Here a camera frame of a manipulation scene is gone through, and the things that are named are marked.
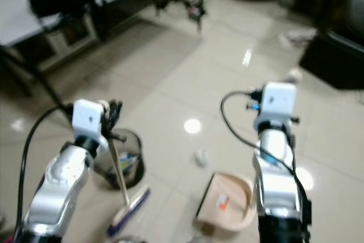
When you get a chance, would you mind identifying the black metal stand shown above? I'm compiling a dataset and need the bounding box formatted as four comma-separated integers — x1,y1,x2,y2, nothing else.
154,0,208,32

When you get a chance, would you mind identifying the wooden broom with purple bristles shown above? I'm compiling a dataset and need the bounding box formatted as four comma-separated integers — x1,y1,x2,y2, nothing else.
105,102,152,238

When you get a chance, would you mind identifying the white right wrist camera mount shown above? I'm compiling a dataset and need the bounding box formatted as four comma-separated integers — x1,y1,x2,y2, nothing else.
253,82,299,133

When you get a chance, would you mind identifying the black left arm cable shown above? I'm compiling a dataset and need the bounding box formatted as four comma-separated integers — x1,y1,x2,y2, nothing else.
21,104,76,239

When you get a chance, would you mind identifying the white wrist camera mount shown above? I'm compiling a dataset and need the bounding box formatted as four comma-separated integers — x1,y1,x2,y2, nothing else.
253,82,299,133
72,99,109,141

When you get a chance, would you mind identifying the white table with black legs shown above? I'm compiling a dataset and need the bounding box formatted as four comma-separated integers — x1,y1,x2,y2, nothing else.
0,0,185,116

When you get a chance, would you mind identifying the beige long-handled dustpan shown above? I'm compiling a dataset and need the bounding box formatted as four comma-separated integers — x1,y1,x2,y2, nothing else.
196,69,304,233

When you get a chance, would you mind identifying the black box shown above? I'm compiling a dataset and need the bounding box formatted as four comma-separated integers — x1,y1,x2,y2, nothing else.
298,29,364,90

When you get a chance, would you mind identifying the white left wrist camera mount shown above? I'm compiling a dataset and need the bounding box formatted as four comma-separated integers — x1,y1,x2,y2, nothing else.
72,99,109,141

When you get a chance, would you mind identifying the white low cabinet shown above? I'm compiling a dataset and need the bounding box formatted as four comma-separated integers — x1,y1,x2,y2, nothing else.
41,15,98,66

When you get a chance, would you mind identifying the black mesh waste bin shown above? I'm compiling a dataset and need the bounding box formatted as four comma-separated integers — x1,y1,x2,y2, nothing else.
93,129,144,191

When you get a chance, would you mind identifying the crumpled white paper ball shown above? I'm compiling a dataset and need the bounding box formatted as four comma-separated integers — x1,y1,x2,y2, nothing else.
194,150,209,168

